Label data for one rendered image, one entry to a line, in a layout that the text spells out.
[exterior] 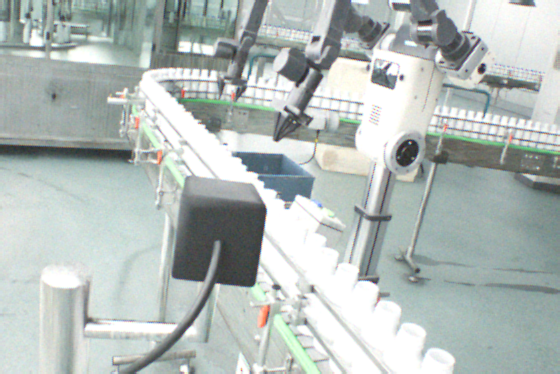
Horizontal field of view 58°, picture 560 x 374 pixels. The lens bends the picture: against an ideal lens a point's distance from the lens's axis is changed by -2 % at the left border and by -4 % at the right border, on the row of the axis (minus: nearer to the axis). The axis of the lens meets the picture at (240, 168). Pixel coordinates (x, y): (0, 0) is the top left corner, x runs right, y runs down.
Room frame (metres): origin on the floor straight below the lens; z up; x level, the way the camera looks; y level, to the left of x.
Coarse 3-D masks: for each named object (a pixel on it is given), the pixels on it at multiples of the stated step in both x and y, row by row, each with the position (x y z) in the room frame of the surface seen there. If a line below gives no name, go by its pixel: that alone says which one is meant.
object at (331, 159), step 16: (336, 64) 5.80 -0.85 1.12; (352, 64) 5.50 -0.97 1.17; (336, 80) 5.65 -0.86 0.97; (352, 80) 5.51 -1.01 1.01; (352, 96) 5.51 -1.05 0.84; (320, 144) 5.79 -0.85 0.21; (320, 160) 5.68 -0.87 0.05; (336, 160) 5.51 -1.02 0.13; (352, 160) 5.53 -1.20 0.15; (368, 160) 5.54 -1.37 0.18; (400, 176) 5.59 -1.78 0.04
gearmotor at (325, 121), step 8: (304, 112) 3.07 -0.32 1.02; (312, 112) 3.08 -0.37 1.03; (320, 112) 3.09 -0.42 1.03; (328, 112) 3.11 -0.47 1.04; (312, 120) 3.02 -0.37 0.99; (320, 120) 3.02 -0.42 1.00; (328, 120) 3.06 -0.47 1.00; (336, 120) 3.07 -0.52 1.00; (304, 128) 3.08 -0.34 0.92; (312, 128) 3.04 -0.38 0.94; (320, 128) 3.02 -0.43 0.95; (328, 128) 3.07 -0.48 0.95; (336, 128) 3.07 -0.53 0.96; (288, 136) 3.05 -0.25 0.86; (296, 136) 3.06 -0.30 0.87
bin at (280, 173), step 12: (240, 156) 2.23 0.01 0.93; (252, 156) 2.25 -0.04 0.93; (264, 156) 2.27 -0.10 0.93; (276, 156) 2.30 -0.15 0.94; (288, 156) 2.27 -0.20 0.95; (252, 168) 2.26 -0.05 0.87; (264, 168) 2.28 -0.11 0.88; (276, 168) 2.30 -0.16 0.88; (288, 168) 2.24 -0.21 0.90; (300, 168) 2.14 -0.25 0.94; (264, 180) 1.95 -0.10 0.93; (276, 180) 1.97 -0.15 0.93; (288, 180) 1.99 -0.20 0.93; (300, 180) 2.01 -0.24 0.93; (312, 180) 2.03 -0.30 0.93; (288, 192) 1.99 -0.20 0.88; (300, 192) 2.01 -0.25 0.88
